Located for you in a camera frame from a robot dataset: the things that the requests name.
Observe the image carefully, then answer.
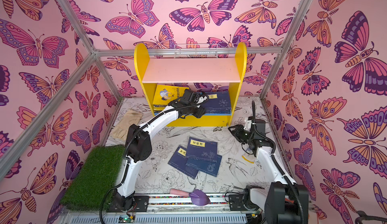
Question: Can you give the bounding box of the yellow cartoon book bottom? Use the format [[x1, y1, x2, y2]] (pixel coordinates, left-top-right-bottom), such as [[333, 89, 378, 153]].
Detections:
[[153, 85, 188, 107]]

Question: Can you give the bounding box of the navy blue book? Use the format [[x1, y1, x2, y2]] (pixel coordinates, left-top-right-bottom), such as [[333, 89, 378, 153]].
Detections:
[[168, 145, 199, 179], [186, 137, 218, 162], [202, 91, 231, 112], [205, 111, 232, 116], [186, 155, 222, 177]]

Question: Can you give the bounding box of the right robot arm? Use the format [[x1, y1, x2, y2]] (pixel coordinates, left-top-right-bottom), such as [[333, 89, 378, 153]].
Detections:
[[228, 115, 309, 224]]

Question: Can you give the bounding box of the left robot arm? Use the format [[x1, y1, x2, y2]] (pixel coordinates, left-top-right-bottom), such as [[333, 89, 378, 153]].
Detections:
[[107, 89, 210, 212]]

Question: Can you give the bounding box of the yellow pink blue bookshelf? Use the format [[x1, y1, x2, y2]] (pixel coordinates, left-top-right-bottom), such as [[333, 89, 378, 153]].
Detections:
[[134, 43, 248, 112]]

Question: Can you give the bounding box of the purple pink trowel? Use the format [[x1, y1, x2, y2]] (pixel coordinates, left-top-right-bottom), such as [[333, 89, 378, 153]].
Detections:
[[170, 189, 211, 206]]

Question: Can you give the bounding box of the green artificial grass mat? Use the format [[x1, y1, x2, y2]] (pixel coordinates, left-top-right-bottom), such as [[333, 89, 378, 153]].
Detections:
[[60, 145, 125, 212]]

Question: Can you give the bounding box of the green circuit board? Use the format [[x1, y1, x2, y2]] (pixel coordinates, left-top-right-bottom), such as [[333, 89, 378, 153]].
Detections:
[[118, 215, 135, 224]]

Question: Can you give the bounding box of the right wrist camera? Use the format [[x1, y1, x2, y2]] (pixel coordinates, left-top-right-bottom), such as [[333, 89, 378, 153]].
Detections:
[[244, 118, 252, 132]]

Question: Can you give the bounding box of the white slotted cable duct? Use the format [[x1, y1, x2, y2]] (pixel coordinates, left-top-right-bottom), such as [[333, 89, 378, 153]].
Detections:
[[64, 213, 249, 224]]

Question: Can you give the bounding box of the aluminium mounting rail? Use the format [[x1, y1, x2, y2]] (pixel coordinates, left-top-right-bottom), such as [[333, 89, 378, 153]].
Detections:
[[107, 192, 273, 214]]

